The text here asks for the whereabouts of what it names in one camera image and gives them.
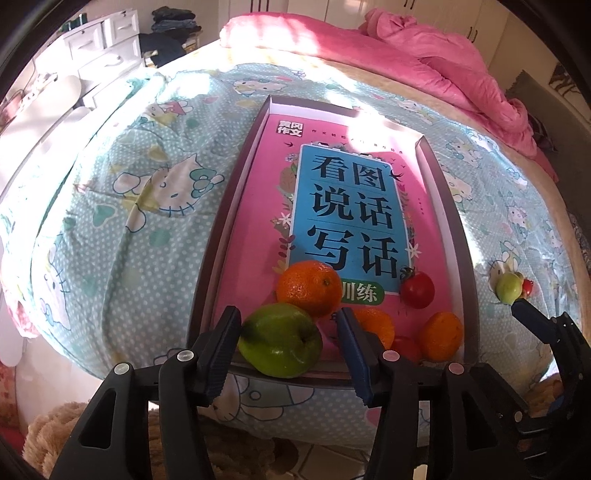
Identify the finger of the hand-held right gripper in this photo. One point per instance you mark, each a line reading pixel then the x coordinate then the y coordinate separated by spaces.
pixel 535 321

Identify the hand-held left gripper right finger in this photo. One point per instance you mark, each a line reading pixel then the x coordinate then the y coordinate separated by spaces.
pixel 356 357

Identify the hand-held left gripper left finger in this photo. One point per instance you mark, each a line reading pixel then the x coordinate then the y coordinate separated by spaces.
pixel 226 353

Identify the red tomato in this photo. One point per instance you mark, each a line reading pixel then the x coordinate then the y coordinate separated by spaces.
pixel 528 287
pixel 418 289
pixel 406 349

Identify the orange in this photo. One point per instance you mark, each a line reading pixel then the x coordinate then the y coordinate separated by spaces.
pixel 307 286
pixel 376 323
pixel 441 337

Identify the oval green apple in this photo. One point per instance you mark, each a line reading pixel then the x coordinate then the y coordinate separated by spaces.
pixel 508 287

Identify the round green apple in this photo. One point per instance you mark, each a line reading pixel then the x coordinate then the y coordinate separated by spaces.
pixel 280 341

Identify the shallow cardboard box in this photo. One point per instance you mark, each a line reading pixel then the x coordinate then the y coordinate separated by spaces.
pixel 231 230

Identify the grey floral cloth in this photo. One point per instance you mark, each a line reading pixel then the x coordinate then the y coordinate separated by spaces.
pixel 581 244

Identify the brown plush teddy bear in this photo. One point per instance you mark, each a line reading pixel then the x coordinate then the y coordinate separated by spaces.
pixel 138 443

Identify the cartoon cat print blanket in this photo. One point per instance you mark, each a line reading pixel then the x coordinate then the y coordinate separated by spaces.
pixel 115 207

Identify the dark patterned cloth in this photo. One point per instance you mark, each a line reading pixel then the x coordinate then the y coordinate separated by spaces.
pixel 536 131

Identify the pink book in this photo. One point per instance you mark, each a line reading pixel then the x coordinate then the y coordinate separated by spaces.
pixel 272 161

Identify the pink floral cloth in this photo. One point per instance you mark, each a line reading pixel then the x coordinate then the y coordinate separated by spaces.
pixel 9 401

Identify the grey padded headboard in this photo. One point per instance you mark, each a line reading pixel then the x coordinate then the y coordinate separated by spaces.
pixel 531 92

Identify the pink quilt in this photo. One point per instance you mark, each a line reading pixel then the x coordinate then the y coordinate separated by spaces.
pixel 369 50

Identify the white oval board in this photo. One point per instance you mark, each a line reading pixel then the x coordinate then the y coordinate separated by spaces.
pixel 55 94

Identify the dark blue cloth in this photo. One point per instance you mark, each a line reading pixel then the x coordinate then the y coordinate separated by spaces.
pixel 161 48

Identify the white drawer cabinet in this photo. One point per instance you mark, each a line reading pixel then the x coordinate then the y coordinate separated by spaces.
pixel 101 50

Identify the stack of folded clothes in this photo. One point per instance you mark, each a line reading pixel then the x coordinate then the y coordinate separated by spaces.
pixel 178 18

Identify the white wardrobe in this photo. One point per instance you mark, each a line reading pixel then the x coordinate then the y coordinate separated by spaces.
pixel 323 7

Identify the tree wall picture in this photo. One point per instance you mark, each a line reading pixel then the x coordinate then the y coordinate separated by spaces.
pixel 563 81

